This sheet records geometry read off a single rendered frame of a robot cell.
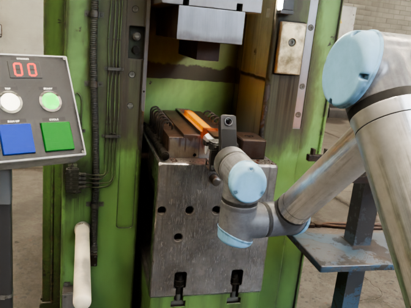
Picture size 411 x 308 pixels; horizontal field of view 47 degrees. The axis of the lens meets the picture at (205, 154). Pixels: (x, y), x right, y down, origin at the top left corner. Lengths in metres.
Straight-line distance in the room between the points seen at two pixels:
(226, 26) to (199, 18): 0.09
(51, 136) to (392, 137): 0.84
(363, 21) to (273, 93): 7.49
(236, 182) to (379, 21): 8.32
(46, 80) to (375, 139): 0.87
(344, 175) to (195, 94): 1.03
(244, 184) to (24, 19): 5.72
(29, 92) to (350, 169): 0.79
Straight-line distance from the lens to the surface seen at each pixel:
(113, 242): 1.68
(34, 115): 1.25
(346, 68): 0.72
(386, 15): 9.39
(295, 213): 1.15
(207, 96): 1.93
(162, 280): 1.54
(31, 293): 2.51
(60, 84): 1.30
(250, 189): 1.10
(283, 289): 1.96
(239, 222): 1.14
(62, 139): 1.24
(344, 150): 0.97
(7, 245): 1.43
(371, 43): 0.71
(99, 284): 1.75
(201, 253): 1.52
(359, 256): 1.47
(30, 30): 6.62
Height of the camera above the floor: 1.30
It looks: 14 degrees down
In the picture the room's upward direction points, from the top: 5 degrees clockwise
